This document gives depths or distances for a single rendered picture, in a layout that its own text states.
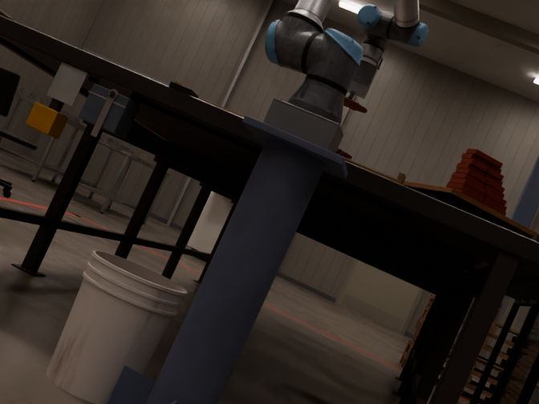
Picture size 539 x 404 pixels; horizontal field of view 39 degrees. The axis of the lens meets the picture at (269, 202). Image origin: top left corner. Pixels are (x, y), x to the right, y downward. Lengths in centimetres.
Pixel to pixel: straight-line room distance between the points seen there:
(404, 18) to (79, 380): 141
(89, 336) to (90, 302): 9
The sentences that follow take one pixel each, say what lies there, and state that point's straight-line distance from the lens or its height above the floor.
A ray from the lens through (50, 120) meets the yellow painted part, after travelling 251.
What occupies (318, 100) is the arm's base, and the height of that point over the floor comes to 98.
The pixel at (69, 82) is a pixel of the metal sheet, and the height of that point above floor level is 80.
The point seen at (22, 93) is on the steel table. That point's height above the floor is 96.
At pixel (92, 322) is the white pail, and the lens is 215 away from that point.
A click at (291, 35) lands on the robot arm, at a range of 204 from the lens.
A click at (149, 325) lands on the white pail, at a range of 215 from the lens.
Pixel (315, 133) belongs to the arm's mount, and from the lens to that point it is 190.
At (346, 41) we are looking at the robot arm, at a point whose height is 116.
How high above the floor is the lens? 62
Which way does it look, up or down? 2 degrees up
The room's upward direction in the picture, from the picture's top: 25 degrees clockwise
